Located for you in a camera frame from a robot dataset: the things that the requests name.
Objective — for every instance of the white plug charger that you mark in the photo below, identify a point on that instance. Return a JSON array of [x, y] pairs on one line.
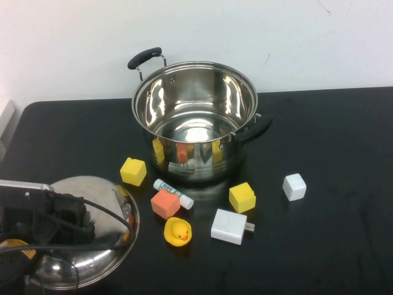
[[227, 225]]

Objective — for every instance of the stainless steel lid black knob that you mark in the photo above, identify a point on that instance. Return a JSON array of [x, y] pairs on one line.
[[101, 192]]

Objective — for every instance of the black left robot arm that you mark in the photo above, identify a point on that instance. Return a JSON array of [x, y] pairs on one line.
[[12, 273]]

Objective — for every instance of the white glue stick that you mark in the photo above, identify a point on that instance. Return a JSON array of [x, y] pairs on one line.
[[160, 184]]

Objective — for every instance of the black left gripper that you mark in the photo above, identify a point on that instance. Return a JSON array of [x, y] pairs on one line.
[[27, 215]]

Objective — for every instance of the yellow rubber duck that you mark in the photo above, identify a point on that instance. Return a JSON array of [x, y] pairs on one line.
[[178, 232]]

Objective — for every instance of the yellow foam cube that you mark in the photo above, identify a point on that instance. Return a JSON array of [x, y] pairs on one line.
[[132, 172], [242, 198]]

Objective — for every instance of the white foam cube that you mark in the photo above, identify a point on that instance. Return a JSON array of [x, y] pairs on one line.
[[294, 187]]

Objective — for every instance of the orange foam cube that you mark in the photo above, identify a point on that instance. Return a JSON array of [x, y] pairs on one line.
[[165, 204]]

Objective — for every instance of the grey metal rail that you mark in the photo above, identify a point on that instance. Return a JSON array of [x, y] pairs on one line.
[[6, 123]]

